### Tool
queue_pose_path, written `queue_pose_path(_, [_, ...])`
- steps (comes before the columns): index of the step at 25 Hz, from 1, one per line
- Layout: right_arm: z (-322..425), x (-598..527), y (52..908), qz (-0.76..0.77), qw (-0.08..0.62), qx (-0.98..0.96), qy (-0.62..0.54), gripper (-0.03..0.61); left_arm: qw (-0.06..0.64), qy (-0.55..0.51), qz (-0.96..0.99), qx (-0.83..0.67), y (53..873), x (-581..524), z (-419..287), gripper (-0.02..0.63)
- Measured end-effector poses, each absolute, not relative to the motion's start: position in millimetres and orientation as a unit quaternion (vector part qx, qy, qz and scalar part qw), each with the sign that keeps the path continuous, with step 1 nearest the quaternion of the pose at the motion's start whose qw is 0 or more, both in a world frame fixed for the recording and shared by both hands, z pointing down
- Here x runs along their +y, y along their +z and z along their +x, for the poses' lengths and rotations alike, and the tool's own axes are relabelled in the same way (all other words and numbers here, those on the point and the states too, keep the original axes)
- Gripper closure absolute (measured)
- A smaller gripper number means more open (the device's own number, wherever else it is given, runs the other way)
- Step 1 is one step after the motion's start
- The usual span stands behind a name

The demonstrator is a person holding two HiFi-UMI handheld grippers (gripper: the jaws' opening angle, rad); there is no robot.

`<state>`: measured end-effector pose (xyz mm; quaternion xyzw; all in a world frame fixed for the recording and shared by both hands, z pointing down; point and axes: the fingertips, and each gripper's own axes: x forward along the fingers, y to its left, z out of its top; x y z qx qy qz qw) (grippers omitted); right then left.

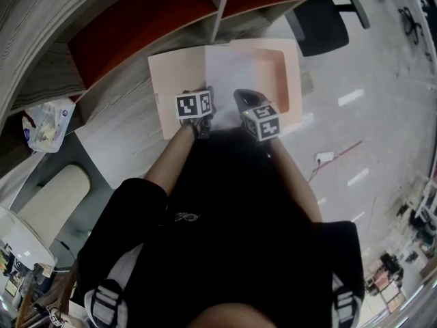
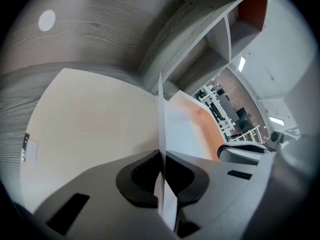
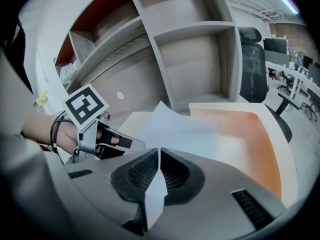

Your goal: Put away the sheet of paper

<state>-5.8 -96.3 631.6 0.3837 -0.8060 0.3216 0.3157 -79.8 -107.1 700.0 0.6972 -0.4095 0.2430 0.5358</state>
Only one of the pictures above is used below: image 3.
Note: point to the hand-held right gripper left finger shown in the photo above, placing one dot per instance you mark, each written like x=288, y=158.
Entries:
x=105, y=179

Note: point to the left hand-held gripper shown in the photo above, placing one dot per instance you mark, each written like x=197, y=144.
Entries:
x=82, y=106

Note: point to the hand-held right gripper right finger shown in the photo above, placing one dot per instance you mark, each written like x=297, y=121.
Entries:
x=212, y=196

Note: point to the white A4 paper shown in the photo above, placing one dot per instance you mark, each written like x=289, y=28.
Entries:
x=175, y=134

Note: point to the pink folder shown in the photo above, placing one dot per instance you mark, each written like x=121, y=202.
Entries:
x=250, y=139

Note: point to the person's left forearm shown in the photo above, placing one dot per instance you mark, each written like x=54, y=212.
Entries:
x=40, y=126

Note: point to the person's left hand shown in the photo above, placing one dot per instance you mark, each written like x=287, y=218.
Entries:
x=110, y=139

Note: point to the grey wooden shelf desk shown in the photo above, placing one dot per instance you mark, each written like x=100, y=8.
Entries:
x=190, y=66

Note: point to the plastic bag of tissues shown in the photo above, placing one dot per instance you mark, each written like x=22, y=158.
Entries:
x=67, y=72

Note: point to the yellow flowers in vase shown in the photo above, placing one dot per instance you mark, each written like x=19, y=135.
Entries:
x=42, y=99

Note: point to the black office chair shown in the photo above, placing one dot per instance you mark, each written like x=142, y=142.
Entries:
x=252, y=71

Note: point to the white office desk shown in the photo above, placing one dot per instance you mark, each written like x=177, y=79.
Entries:
x=300, y=80

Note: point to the person's black t-shirt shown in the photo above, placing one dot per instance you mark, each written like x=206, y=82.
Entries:
x=17, y=54

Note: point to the black computer monitor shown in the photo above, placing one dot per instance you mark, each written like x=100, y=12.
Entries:
x=275, y=46

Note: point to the long ceiling light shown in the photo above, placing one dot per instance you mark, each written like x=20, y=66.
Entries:
x=287, y=2

